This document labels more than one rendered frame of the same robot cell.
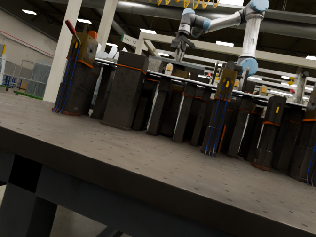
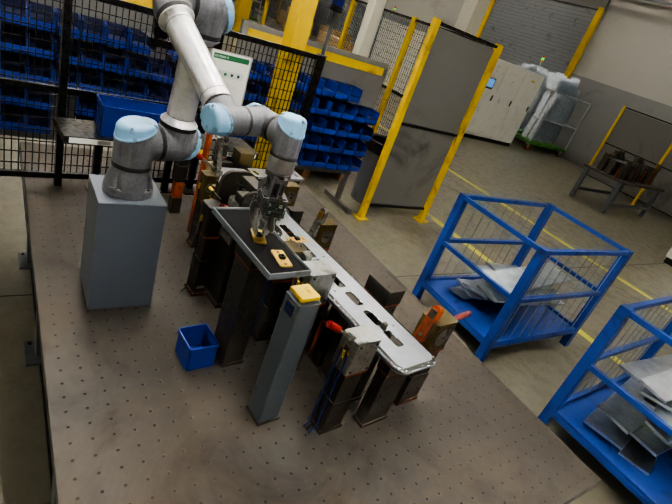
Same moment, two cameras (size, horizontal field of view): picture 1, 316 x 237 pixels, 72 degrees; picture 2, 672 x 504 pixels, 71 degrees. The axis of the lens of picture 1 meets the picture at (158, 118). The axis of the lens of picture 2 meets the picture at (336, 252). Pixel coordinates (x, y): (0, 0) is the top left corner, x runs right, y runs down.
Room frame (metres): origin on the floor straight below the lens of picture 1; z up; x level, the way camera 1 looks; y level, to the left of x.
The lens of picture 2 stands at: (2.33, 0.84, 1.80)
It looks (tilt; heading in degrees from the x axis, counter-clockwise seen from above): 26 degrees down; 215
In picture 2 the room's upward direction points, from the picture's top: 21 degrees clockwise
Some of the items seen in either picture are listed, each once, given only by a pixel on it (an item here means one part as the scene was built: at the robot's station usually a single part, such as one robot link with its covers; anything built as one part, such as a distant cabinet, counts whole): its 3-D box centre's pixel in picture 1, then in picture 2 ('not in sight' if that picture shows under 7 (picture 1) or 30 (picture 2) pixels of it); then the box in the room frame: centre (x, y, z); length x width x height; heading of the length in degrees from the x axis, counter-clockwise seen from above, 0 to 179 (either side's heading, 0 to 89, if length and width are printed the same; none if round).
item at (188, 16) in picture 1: (187, 18); (288, 136); (1.46, -0.02, 1.48); 0.09 x 0.08 x 0.11; 94
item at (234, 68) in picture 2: not in sight; (225, 83); (0.82, -1.19, 1.30); 0.23 x 0.02 x 0.31; 171
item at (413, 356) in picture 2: (204, 86); (300, 243); (1.08, -0.18, 1.00); 1.38 x 0.22 x 0.02; 81
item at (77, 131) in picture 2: not in sight; (166, 140); (1.13, -1.12, 1.01); 0.90 x 0.22 x 0.03; 171
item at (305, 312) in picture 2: not in sight; (281, 359); (1.49, 0.23, 0.92); 0.08 x 0.08 x 0.44; 81
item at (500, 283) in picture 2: not in sight; (518, 274); (-1.34, 0.04, 0.47); 1.20 x 0.80 x 0.95; 164
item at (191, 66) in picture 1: (177, 65); (258, 239); (1.45, -0.03, 1.16); 0.37 x 0.14 x 0.02; 81
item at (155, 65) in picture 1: (148, 95); (295, 320); (1.32, 0.09, 0.90); 0.13 x 0.08 x 0.41; 171
